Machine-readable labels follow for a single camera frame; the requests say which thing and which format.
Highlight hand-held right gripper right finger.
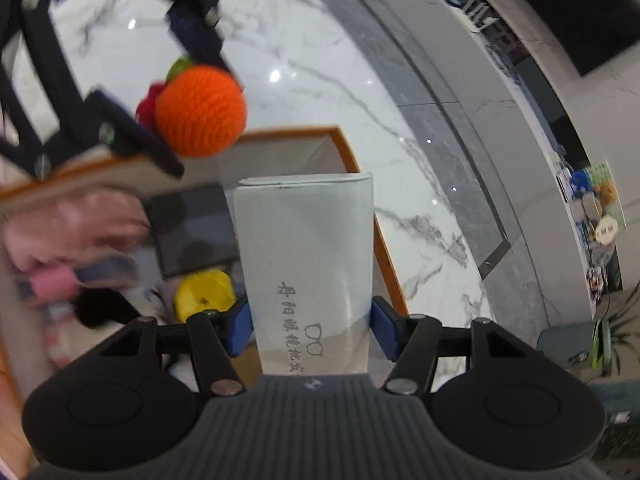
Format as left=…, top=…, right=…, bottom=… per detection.
left=371, top=296, right=538, bottom=396

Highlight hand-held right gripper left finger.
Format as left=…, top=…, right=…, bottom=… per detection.
left=100, top=294, right=255, bottom=396

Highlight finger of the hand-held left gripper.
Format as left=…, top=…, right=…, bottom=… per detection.
left=120, top=0, right=244, bottom=92
left=0, top=0, right=184, bottom=179

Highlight yellow round case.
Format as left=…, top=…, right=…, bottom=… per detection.
left=174, top=269, right=237, bottom=324

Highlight orange-edged cardboard box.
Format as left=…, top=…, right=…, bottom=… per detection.
left=0, top=126, right=412, bottom=461

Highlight orange crochet ball toy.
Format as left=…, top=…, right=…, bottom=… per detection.
left=136, top=56, right=249, bottom=159

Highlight pink backpack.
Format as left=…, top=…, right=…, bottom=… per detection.
left=0, top=184, right=153, bottom=283

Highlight black box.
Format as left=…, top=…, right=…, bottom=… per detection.
left=146, top=184, right=240, bottom=278

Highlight white glasses box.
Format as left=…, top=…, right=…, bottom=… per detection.
left=231, top=172, right=376, bottom=377

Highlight white and black plush toy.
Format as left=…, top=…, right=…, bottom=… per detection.
left=42, top=280, right=162, bottom=367

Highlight grey bin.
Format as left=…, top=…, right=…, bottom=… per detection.
left=539, top=321, right=602, bottom=367

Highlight box of assorted goods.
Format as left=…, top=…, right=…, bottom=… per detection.
left=556, top=160, right=627, bottom=305

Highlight green potted plant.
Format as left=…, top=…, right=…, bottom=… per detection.
left=589, top=304, right=640, bottom=378

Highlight grey curved counter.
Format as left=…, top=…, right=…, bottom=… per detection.
left=295, top=0, right=640, bottom=333

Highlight dried flower bunch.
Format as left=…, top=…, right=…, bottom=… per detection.
left=596, top=179, right=622, bottom=207

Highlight clear acrylic stands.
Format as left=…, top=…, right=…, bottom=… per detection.
left=459, top=0, right=502, bottom=32

